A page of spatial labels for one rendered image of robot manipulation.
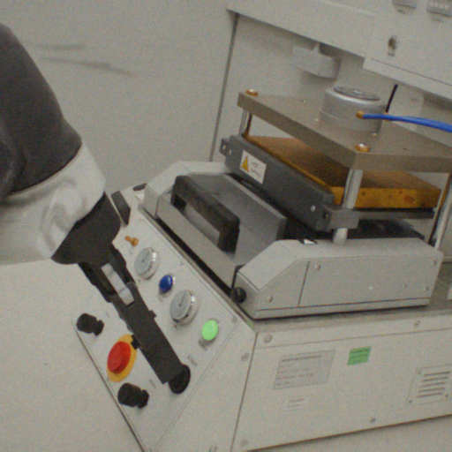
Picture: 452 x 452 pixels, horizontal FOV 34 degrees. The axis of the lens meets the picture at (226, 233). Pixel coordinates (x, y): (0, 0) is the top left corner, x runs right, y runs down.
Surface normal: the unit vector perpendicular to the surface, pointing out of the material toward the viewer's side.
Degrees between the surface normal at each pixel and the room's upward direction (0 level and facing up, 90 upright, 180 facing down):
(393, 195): 90
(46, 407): 0
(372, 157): 90
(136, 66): 90
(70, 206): 72
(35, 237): 46
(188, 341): 65
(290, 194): 90
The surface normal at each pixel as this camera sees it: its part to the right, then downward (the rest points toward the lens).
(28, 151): 0.74, 0.31
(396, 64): -0.88, 0.01
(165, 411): -0.72, -0.37
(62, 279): 0.18, -0.92
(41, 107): 0.86, -0.05
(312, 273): 0.45, 0.39
